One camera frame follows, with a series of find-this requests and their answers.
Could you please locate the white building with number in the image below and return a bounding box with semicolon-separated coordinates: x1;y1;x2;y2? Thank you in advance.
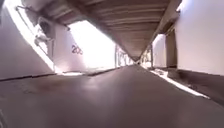
52;19;117;73

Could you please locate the grey concrete path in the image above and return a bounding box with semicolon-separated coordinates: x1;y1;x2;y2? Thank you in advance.
0;64;224;128

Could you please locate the covered walkway shelter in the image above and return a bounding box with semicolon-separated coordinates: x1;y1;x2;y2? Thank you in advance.
19;0;183;69

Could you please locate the concrete step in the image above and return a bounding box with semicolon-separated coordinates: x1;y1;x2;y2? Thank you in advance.
166;68;183;80

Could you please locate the white building with doorway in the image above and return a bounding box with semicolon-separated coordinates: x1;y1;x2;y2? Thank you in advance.
151;0;224;77

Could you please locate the white building with air conditioner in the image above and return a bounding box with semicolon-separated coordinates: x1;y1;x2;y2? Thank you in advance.
0;0;56;81

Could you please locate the paved strip beside path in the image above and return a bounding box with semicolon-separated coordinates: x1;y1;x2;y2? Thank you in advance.
148;66;224;108

